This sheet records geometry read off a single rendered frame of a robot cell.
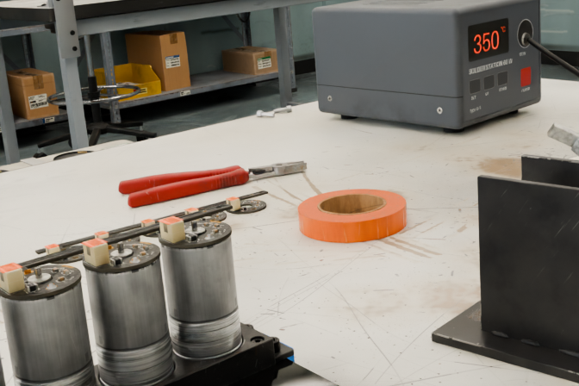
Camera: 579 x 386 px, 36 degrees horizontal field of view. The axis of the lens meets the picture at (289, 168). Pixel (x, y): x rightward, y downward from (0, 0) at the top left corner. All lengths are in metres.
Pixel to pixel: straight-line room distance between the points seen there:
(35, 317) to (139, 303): 0.03
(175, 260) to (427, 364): 0.10
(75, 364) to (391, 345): 0.13
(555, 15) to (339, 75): 4.98
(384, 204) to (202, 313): 0.20
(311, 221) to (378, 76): 0.27
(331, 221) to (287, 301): 0.08
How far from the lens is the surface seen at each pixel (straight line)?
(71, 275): 0.28
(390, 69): 0.71
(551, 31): 5.73
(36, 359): 0.28
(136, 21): 2.90
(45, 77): 4.51
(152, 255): 0.29
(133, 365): 0.30
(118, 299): 0.29
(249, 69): 5.19
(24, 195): 0.63
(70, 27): 2.75
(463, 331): 0.36
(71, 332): 0.28
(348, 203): 0.51
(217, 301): 0.30
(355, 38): 0.73
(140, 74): 5.00
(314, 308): 0.39
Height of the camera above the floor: 0.91
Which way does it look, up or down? 15 degrees down
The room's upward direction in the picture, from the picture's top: 5 degrees counter-clockwise
